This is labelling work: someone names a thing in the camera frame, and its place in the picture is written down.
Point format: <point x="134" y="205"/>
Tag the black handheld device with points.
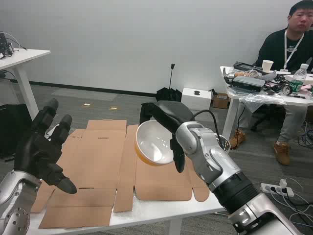
<point x="243" y="66"/>

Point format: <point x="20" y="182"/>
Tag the white desk with clutter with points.
<point x="266" y="98"/>

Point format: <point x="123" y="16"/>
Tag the white paper cup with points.
<point x="267" y="65"/>

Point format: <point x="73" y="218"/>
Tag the white box with black logo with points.
<point x="196" y="98"/>

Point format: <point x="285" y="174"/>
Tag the flattened brown cardboard box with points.
<point x="97" y="171"/>

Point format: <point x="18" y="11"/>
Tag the white work table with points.
<point x="156" y="210"/>

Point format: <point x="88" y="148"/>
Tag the black cabinet under desk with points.
<point x="13" y="129"/>

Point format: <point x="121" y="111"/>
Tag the clear plastic wrap sheet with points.
<point x="262" y="98"/>

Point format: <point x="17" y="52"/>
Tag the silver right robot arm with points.
<point x="227" y="178"/>

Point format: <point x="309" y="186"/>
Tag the seated man in black sweater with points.
<point x="286" y="73"/>

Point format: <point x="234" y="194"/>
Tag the grey rectangular electronic device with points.
<point x="248" y="82"/>

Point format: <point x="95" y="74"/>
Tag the white side desk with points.
<point x="19" y="73"/>

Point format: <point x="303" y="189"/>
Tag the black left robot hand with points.
<point x="36" y="151"/>

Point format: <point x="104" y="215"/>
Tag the clear plastic water bottle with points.
<point x="298" y="79"/>

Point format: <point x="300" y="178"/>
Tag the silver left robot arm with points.
<point x="14" y="205"/>

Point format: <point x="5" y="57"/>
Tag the black folded umbrella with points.
<point x="168" y="91"/>

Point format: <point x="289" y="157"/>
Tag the white power strip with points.
<point x="276" y="189"/>

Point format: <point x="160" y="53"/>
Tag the small brown cardboard box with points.
<point x="220" y="100"/>

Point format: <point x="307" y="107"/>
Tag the white and orange plastic bowl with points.
<point x="153" y="144"/>

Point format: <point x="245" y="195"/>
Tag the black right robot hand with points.
<point x="168" y="117"/>

